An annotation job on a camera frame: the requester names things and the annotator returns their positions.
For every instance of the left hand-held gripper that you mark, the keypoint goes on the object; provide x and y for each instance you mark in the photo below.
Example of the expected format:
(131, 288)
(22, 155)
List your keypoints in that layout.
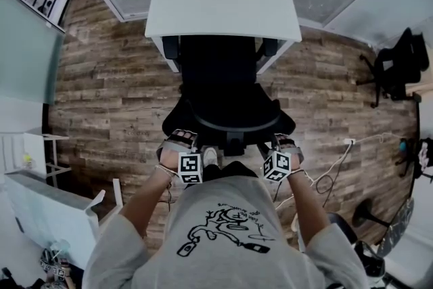
(189, 167)

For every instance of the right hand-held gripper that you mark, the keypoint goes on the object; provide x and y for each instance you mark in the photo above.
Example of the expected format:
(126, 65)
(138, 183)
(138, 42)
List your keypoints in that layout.
(279, 166)

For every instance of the black armrest swivel chair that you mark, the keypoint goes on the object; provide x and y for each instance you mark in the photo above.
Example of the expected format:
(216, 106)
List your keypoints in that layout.
(220, 78)

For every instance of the person's left forearm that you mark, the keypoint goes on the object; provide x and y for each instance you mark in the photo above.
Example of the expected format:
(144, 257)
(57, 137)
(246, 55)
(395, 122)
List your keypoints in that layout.
(149, 199)

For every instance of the person's right forearm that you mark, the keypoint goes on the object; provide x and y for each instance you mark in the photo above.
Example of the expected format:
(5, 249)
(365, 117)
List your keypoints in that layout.
(308, 210)

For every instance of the black high-back office chair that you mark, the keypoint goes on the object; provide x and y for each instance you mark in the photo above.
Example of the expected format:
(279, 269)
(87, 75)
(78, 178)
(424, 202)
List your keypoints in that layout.
(395, 67)

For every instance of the person's left hand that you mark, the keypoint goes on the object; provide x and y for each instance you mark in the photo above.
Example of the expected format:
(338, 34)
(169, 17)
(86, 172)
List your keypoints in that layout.
(169, 159)

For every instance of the person's right hand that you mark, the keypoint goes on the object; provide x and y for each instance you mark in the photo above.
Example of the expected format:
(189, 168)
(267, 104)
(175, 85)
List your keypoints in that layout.
(284, 140)

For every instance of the white shoe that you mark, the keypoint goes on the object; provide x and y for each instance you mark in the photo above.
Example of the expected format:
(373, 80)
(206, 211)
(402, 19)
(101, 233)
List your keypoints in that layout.
(210, 155)

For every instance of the person's black trousers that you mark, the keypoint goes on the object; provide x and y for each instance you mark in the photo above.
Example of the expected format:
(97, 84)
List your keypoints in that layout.
(233, 170)

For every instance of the white power strip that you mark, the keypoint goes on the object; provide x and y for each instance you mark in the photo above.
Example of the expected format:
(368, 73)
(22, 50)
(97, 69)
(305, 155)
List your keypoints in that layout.
(349, 141)

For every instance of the person in white shirt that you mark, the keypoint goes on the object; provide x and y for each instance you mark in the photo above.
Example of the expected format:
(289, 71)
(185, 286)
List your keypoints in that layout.
(230, 264)

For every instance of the small teal object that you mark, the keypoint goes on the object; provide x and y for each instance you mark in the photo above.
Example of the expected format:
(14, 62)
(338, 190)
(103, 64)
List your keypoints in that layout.
(403, 147)

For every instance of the black stand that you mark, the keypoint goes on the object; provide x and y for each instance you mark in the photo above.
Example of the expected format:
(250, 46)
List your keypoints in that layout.
(411, 162)

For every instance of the black and white garment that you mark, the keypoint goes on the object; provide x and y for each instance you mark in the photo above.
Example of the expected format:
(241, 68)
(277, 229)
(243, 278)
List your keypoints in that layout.
(370, 262)

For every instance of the dark marbled round table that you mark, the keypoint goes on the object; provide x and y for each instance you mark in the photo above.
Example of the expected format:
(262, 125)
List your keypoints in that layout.
(395, 230)

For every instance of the pale cloth covered table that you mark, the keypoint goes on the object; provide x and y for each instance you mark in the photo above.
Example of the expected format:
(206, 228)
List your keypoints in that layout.
(50, 210)

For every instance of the black white printed cloth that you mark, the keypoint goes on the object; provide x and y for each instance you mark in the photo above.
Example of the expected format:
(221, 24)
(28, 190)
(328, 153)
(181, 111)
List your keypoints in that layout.
(425, 157)

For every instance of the clear plastic cup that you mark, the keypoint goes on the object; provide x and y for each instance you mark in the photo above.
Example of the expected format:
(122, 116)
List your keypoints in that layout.
(60, 247)

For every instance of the white metal rack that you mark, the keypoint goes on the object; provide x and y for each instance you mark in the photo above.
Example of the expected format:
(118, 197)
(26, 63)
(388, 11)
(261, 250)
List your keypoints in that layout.
(34, 145)

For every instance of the yellow green ball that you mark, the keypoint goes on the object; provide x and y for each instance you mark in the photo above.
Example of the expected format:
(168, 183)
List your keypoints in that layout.
(27, 158)

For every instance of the white desk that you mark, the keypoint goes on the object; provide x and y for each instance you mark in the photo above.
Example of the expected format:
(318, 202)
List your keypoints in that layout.
(223, 3)

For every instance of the frosted glass door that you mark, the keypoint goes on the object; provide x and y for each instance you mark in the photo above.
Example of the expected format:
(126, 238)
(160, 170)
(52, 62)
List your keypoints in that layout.
(23, 54)

